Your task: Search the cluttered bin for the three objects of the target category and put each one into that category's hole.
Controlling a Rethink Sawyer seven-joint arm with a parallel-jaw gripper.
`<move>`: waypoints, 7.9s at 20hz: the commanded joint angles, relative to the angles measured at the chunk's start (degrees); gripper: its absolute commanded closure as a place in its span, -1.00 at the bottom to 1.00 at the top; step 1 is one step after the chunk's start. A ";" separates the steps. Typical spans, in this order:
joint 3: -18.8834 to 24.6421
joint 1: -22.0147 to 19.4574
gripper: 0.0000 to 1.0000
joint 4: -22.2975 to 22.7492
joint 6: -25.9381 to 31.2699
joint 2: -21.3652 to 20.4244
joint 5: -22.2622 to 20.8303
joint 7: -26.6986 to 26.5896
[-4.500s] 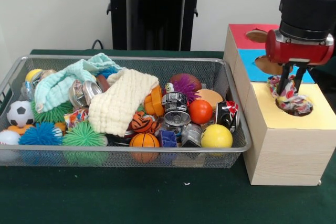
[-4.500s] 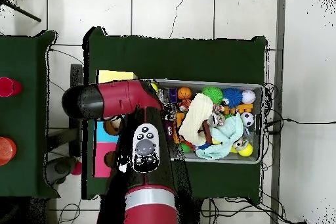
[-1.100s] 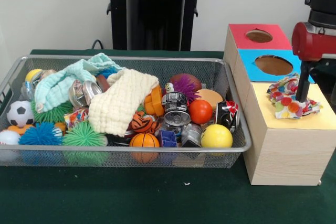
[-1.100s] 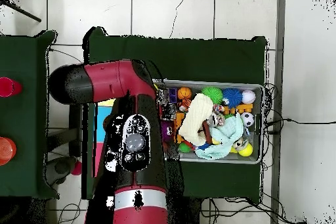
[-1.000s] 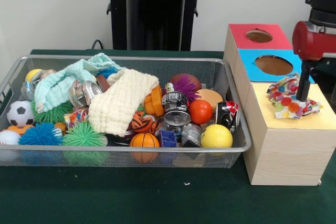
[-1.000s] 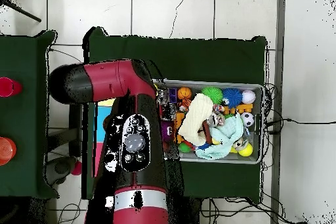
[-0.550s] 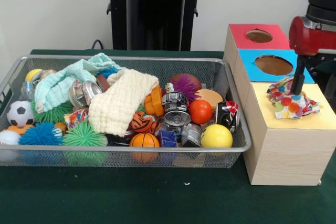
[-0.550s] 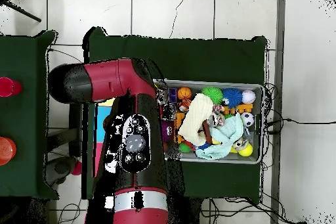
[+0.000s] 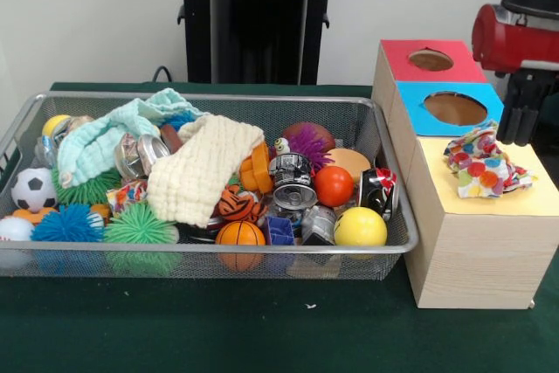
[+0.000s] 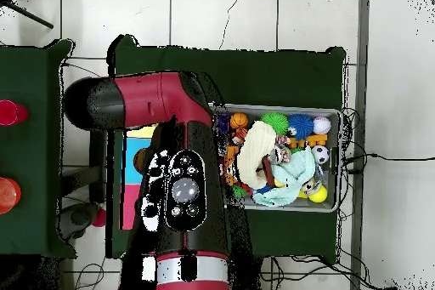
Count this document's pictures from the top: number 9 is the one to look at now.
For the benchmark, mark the blue spiky ball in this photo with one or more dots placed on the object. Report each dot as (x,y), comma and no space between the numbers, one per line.
(65,224)

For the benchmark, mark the white baseball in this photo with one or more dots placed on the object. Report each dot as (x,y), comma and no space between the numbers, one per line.
(15,230)

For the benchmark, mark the large yellow ball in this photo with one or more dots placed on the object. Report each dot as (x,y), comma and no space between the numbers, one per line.
(360,226)

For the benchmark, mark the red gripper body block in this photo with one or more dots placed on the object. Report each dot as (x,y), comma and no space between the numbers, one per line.
(506,47)

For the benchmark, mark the orange mini basketball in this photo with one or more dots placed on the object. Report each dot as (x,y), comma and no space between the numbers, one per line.
(240,233)

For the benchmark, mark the mint green cloth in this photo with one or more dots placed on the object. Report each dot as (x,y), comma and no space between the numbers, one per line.
(96,141)

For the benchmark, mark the purple spiky ball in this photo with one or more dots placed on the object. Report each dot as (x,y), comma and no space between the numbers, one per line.
(308,143)

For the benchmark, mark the green spiky ball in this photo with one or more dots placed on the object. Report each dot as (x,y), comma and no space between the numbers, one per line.
(140,226)

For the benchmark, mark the shallow clear mesh bin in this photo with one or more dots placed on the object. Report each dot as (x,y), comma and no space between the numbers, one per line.
(87,268)

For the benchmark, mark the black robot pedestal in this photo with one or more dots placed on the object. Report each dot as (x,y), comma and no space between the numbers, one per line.
(257,41)

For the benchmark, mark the dark green side table cloth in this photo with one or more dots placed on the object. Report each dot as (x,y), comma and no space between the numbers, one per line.
(551,128)

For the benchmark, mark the colourful patterned paper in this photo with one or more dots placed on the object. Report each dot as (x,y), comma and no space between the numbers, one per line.
(485,172)

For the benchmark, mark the cream knitted cloth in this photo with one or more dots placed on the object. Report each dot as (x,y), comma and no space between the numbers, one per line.
(196,172)

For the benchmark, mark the black and white soccer ball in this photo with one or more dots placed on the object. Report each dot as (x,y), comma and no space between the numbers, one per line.
(34,189)

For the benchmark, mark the red orange ball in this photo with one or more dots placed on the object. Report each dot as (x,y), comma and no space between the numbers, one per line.
(334,186)

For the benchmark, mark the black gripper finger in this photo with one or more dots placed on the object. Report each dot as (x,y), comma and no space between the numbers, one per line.
(533,106)
(511,106)

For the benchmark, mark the wooden box with three holes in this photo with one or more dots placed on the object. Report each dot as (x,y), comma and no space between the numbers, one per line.
(480,259)

